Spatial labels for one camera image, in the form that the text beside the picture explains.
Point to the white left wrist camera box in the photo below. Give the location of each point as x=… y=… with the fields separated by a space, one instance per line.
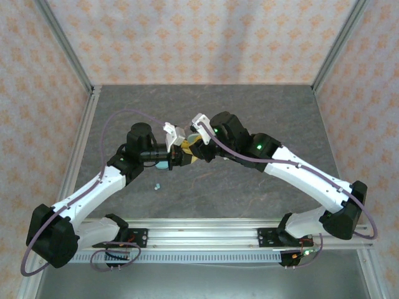
x=176 y=134

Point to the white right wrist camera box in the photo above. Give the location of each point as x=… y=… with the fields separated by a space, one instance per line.
x=202 y=129

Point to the aluminium table edge rail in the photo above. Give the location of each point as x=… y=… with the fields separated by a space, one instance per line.
x=90 y=102
x=374 y=274

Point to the small circuit board green light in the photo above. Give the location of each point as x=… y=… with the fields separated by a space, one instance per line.
x=304 y=253

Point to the aluminium arm base rail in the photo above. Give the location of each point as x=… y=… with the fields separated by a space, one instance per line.
x=202 y=233

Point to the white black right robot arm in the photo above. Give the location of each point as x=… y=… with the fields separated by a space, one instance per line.
x=311 y=180

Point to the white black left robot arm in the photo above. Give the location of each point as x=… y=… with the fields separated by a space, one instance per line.
x=93 y=190

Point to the aluminium corner frame post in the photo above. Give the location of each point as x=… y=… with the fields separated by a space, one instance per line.
x=339 y=46
x=65 y=46

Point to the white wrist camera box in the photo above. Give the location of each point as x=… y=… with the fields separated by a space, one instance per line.
x=202 y=129
x=176 y=134

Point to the mint green charging case lid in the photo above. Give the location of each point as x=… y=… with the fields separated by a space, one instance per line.
x=192 y=138

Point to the grey metal shelf plate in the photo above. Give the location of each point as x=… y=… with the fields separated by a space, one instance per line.
x=202 y=280

